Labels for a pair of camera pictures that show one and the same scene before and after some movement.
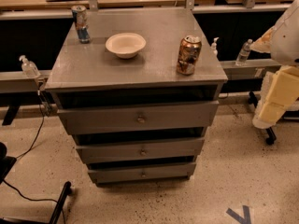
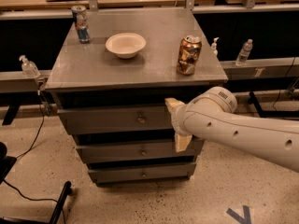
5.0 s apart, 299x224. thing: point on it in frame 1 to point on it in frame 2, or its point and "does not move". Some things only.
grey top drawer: (138, 118) does not move
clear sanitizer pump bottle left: (29, 69) does not move
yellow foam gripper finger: (263, 42) to (173, 103)
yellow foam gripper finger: (283, 92) to (181, 142)
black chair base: (7, 163) does not move
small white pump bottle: (214, 50) does not move
